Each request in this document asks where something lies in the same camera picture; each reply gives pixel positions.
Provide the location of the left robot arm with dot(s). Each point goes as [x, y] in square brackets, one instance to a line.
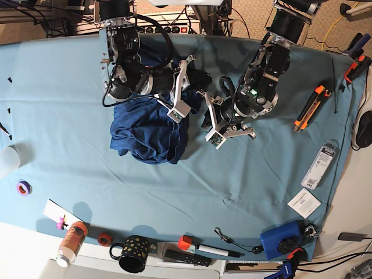
[255, 94]

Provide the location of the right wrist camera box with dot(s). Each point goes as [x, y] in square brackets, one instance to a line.
[179, 111]

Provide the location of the black adapter block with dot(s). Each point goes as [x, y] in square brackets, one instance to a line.
[350, 236]

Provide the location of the teal table cloth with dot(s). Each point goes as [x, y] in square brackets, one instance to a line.
[61, 132]

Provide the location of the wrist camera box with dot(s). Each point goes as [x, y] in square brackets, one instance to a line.
[179, 111]
[215, 138]

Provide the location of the black orange utility knife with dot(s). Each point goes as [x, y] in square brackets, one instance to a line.
[312, 105]

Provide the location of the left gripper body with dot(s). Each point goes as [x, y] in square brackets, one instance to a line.
[229, 122]

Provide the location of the white paper strip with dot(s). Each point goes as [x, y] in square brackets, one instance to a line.
[56, 213]

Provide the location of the blue orange bottom clamp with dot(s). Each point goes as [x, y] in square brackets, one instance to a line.
[289, 268]

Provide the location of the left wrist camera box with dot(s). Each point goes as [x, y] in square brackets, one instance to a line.
[215, 138]

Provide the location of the black computer mouse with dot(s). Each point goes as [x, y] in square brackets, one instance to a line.
[364, 131]

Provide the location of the black zip tie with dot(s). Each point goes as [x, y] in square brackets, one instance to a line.
[334, 86]

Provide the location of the black remote control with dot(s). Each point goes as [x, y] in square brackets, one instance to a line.
[188, 258]

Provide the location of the red tape roll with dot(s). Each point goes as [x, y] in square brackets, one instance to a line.
[104, 239]

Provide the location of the blue spring clamp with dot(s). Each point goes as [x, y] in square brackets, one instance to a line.
[358, 42]

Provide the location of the blue box with knob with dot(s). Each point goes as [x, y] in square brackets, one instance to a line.
[282, 240]

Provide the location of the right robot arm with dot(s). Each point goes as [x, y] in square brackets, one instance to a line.
[126, 78]

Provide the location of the black mug yellow dots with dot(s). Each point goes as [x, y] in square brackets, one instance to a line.
[134, 254]

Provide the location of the white paper card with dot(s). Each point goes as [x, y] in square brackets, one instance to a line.
[304, 203]

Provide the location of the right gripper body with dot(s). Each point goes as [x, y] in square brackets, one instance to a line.
[168, 84]

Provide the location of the purple tape roll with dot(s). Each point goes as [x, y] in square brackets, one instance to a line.
[23, 188]

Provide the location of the carabiner with black lanyard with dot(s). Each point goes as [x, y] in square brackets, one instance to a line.
[252, 249]

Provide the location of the orange plastic bottle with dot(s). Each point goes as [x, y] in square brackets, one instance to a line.
[71, 244]

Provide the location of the translucent plastic cup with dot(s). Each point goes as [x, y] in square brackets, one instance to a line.
[9, 161]

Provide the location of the white black marker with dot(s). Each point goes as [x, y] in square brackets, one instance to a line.
[217, 251]

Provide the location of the clear blister pack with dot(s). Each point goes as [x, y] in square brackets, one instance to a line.
[320, 164]

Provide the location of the orange black bar clamp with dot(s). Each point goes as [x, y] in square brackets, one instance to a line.
[360, 65]

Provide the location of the red cube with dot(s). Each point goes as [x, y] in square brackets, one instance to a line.
[184, 242]

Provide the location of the pink small clip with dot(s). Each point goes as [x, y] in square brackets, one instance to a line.
[61, 224]

